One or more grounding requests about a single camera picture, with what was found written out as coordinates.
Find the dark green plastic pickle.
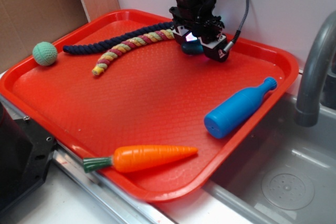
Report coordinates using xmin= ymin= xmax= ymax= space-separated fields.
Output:
xmin=181 ymin=43 xmax=203 ymax=55

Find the red plastic tray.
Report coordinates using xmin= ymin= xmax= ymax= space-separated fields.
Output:
xmin=1 ymin=10 xmax=299 ymax=202

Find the green rubber ball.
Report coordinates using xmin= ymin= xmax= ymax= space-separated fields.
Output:
xmin=32 ymin=41 xmax=58 ymax=66

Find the grey sink faucet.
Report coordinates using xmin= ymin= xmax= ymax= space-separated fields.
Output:
xmin=295 ymin=12 xmax=335 ymax=127

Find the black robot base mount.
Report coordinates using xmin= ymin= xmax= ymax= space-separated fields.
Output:
xmin=1 ymin=105 xmax=56 ymax=214

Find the blue plastic bottle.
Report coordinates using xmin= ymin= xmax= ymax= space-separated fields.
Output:
xmin=204 ymin=77 xmax=277 ymax=138

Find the multicolour twisted rope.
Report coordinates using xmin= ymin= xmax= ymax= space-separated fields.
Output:
xmin=91 ymin=29 xmax=175 ymax=76

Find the grey toy sink basin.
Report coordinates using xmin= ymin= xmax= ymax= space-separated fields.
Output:
xmin=204 ymin=95 xmax=335 ymax=223

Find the orange plastic carrot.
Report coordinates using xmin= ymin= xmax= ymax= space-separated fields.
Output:
xmin=83 ymin=145 xmax=198 ymax=173

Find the brown cardboard panel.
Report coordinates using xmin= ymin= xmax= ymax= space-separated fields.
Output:
xmin=1 ymin=0 xmax=120 ymax=72

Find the braided grey cable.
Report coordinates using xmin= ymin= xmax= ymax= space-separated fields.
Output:
xmin=222 ymin=0 xmax=249 ymax=54

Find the dark navy twisted rope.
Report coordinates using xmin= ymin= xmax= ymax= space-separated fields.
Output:
xmin=62 ymin=22 xmax=174 ymax=56

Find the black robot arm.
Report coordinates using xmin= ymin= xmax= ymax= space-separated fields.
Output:
xmin=169 ymin=0 xmax=229 ymax=62

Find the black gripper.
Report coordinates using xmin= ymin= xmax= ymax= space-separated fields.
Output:
xmin=170 ymin=0 xmax=229 ymax=62

